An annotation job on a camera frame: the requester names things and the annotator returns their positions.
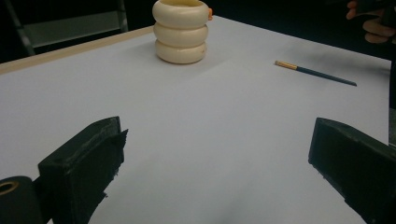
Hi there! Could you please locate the dark chopstick with gold end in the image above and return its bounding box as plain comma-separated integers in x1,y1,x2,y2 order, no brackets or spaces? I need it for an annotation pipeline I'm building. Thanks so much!
274,60,359,88

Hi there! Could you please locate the cream ribbed ring holder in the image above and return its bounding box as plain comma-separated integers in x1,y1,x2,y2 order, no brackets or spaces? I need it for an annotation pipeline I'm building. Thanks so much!
151,0,210,65

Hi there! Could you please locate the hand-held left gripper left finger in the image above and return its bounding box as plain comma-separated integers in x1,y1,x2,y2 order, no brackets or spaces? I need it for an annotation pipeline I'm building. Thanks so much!
32,116,129,224

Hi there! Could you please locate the white metal stand with shelf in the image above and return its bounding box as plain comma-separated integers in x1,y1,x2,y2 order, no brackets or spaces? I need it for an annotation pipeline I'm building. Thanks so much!
2,0,130,57

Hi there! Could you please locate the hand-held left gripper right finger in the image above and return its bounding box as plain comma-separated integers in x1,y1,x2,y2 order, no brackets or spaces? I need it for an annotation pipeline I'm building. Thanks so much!
307,117,396,224

